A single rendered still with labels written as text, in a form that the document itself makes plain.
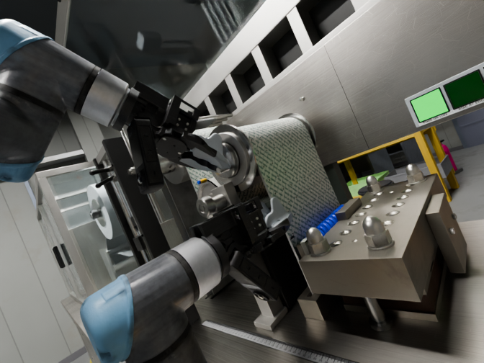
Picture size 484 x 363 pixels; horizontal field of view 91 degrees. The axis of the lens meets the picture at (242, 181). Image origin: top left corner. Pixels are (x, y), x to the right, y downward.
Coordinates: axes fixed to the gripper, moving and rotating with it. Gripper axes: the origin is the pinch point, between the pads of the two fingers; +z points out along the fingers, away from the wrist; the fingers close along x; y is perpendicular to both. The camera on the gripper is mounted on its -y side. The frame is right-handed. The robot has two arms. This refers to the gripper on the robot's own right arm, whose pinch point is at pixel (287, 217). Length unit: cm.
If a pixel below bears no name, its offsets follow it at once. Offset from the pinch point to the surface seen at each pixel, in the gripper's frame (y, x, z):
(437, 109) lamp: 7.9, -25.0, 29.4
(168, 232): 3, 74, 7
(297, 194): 2.9, -0.3, 6.3
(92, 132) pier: 161, 331, 73
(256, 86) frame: 41, 20, 38
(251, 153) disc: 14.8, -0.6, -2.8
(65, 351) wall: -95, 377, -43
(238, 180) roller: 11.0, 5.2, -3.4
